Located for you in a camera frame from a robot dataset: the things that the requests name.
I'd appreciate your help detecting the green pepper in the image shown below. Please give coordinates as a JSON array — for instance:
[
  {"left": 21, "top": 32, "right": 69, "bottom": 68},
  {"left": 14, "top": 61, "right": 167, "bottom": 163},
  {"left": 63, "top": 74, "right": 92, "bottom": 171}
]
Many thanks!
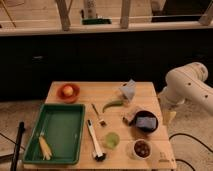
[{"left": 102, "top": 100, "right": 124, "bottom": 113}]

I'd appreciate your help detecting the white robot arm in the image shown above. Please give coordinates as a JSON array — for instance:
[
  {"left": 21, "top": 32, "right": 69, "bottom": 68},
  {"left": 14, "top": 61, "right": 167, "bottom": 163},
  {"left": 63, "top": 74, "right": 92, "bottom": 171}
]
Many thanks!
[{"left": 158, "top": 62, "right": 213, "bottom": 125}]

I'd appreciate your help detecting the green plastic tray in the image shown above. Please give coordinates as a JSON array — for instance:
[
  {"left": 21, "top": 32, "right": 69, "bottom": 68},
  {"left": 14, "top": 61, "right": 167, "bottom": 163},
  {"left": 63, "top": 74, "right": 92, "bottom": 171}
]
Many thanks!
[{"left": 23, "top": 104, "right": 85, "bottom": 165}]

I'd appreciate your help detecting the light blue cloth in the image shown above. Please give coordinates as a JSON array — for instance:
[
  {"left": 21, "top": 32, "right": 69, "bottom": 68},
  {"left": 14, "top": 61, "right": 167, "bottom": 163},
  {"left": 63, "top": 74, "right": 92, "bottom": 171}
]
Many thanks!
[{"left": 119, "top": 79, "right": 136, "bottom": 102}]

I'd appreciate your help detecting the small wooden block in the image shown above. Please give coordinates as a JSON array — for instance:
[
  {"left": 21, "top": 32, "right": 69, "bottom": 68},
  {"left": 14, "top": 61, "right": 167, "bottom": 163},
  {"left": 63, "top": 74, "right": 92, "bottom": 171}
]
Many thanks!
[{"left": 123, "top": 106, "right": 141, "bottom": 125}]

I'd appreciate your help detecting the red yellow apple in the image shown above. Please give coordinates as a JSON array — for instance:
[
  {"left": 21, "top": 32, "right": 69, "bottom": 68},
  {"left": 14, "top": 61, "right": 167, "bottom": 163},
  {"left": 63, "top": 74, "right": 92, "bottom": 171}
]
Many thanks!
[{"left": 62, "top": 85, "right": 74, "bottom": 97}]

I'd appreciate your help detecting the orange bowl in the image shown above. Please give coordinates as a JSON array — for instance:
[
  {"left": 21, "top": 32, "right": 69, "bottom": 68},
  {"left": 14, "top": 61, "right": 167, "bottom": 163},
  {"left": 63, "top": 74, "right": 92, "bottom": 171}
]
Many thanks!
[{"left": 57, "top": 83, "right": 80, "bottom": 103}]

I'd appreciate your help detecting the black bowl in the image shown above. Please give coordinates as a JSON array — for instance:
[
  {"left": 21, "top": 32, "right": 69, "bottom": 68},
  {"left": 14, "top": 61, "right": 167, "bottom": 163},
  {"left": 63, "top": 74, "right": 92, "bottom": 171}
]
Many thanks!
[{"left": 134, "top": 111, "right": 158, "bottom": 133}]

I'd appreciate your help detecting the green plastic cup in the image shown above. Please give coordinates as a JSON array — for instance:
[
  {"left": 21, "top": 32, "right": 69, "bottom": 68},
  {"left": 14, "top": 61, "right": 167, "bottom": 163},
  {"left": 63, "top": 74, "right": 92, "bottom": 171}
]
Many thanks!
[{"left": 104, "top": 132, "right": 120, "bottom": 149}]

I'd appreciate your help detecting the blue sponge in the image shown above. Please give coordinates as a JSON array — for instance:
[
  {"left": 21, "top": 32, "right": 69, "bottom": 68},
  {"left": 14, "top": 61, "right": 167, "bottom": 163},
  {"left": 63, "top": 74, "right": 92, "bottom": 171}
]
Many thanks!
[{"left": 136, "top": 117, "right": 157, "bottom": 131}]

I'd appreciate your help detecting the green object on shelf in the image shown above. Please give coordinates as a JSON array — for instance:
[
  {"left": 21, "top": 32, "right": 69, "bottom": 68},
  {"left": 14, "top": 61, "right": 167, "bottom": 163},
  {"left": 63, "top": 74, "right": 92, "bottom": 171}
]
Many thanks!
[{"left": 82, "top": 18, "right": 111, "bottom": 25}]

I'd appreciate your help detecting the yellow corn cob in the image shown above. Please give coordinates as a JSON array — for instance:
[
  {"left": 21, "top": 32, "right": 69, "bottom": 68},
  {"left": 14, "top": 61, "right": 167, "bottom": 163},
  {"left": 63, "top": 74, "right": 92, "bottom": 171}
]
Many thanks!
[{"left": 39, "top": 136, "right": 52, "bottom": 160}]

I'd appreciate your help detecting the black pole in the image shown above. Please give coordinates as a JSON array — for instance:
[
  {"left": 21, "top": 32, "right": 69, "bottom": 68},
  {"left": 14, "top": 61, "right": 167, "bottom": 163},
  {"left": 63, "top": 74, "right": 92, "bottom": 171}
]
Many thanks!
[{"left": 10, "top": 122, "right": 25, "bottom": 171}]

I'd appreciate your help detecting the white handled brush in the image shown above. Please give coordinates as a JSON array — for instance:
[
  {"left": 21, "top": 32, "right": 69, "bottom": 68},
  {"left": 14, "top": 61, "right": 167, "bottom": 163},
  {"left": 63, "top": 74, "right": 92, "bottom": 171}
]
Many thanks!
[{"left": 87, "top": 120, "right": 106, "bottom": 162}]

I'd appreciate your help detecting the black cable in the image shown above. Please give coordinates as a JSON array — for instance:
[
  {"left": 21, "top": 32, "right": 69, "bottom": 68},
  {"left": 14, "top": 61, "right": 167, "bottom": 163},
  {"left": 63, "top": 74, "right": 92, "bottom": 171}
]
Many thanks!
[{"left": 168, "top": 132, "right": 213, "bottom": 171}]

